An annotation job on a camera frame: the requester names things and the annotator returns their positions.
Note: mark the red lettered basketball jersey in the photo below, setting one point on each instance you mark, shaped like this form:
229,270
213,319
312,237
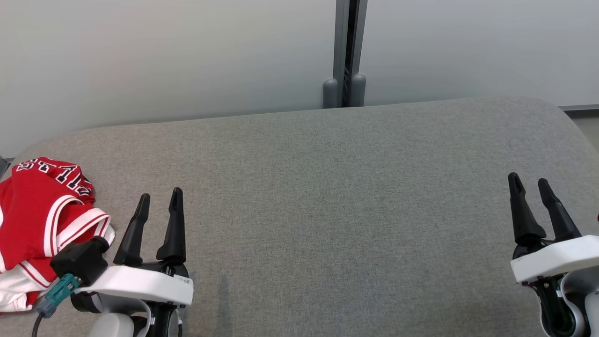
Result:
28,206

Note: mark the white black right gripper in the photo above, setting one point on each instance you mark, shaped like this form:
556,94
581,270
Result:
552,260

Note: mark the grey upright partition post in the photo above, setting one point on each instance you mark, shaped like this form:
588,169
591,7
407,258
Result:
340,47

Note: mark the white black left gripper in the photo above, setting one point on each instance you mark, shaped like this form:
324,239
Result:
140,283

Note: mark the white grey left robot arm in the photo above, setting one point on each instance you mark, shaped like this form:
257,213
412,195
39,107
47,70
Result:
114,325

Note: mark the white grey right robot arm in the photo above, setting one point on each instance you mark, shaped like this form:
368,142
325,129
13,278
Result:
590,309

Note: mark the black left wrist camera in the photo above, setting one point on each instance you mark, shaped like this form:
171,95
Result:
79,260

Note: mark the grey slanted partition frame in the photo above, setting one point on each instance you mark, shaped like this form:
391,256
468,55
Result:
2,166

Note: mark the grey baseboard strip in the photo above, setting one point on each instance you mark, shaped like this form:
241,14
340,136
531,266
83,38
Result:
582,108

